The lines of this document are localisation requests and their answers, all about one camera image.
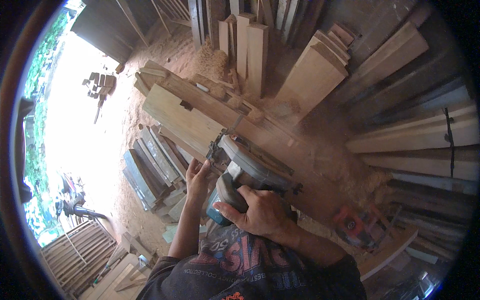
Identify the person's left hand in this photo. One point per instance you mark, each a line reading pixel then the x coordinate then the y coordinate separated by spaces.
pixel 197 183

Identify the leaning wide wooden boards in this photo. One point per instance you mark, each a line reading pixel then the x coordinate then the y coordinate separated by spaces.
pixel 311 78

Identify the grey teal circular saw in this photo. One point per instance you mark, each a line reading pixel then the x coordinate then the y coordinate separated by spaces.
pixel 243 161

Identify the rack of stored timber planks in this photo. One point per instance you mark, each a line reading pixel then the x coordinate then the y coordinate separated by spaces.
pixel 416 142

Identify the dark wooden door panel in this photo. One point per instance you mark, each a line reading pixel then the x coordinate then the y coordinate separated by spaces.
pixel 108 26

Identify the curved wooden board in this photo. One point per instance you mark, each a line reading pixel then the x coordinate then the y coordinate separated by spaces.
pixel 390 253

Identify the motorcycle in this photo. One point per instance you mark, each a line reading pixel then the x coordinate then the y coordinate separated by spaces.
pixel 73 206

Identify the person's body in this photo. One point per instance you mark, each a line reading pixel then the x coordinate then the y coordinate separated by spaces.
pixel 240 270

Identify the group of upright pale planks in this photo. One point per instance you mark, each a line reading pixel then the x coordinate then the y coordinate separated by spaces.
pixel 257 52

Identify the small white tube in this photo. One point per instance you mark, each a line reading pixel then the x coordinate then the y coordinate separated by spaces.
pixel 202 87

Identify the heap of wood shavings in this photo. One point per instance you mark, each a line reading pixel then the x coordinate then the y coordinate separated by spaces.
pixel 212 60

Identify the light wooden plank with notch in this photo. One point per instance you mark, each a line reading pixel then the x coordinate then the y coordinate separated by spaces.
pixel 180 116

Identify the person's left fingers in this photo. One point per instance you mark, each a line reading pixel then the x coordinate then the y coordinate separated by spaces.
pixel 197 167

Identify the stack of grey weathered planks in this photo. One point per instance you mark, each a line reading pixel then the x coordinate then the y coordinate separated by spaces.
pixel 153 168

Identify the pale boards beside slat frame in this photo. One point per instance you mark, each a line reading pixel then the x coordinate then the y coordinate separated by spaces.
pixel 120 277

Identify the long wooden workbench beam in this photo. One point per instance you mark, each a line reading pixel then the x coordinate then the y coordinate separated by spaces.
pixel 277 142

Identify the orange power tool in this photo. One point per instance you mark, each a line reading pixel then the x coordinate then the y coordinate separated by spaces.
pixel 352 227

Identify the person's right hand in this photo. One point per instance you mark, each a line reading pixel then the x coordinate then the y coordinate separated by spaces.
pixel 262 215

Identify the wooden slat frame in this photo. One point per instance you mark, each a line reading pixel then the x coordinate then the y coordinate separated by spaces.
pixel 80 255

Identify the pile of wood offcut blocks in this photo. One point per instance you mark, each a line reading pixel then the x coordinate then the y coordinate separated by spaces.
pixel 101 84

